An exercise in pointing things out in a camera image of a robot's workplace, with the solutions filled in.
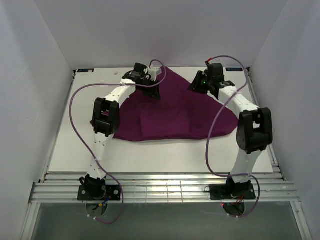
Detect purple cloth mat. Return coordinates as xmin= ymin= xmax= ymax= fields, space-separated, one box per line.
xmin=114 ymin=67 xmax=238 ymax=142

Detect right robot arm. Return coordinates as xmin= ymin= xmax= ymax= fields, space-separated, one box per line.
xmin=188 ymin=59 xmax=273 ymax=189

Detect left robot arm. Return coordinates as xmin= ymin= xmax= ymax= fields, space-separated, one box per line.
xmin=84 ymin=63 xmax=162 ymax=185

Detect right blue label sticker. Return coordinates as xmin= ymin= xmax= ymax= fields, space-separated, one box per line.
xmin=225 ymin=67 xmax=244 ymax=72

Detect blue label sticker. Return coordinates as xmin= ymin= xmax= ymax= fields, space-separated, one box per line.
xmin=77 ymin=68 xmax=95 ymax=73
xmin=225 ymin=67 xmax=244 ymax=72

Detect left blue label sticker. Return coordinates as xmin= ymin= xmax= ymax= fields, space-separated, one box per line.
xmin=77 ymin=68 xmax=95 ymax=73

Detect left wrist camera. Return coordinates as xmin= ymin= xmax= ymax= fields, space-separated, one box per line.
xmin=147 ymin=66 xmax=162 ymax=82

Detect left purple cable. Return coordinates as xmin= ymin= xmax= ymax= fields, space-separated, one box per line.
xmin=69 ymin=59 xmax=167 ymax=224

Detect purple cable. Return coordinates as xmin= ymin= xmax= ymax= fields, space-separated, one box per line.
xmin=69 ymin=59 xmax=167 ymax=224
xmin=205 ymin=55 xmax=261 ymax=219

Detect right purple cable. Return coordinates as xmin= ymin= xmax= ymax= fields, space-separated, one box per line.
xmin=205 ymin=55 xmax=261 ymax=219

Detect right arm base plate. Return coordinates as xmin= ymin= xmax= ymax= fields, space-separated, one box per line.
xmin=204 ymin=183 xmax=256 ymax=200

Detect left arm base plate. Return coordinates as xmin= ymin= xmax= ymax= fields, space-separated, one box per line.
xmin=76 ymin=184 xmax=122 ymax=202

